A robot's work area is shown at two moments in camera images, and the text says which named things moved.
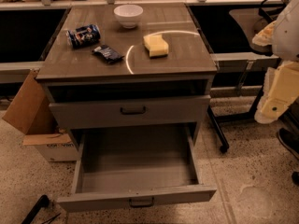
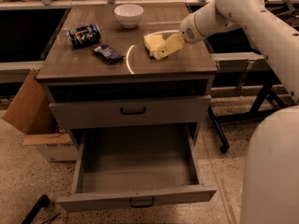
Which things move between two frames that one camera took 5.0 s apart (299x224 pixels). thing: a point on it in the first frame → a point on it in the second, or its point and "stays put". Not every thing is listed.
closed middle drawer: x=132 y=113 stays put
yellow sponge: x=156 y=46 stays put
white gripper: x=288 y=35 → x=188 y=30
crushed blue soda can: x=84 y=36 stays put
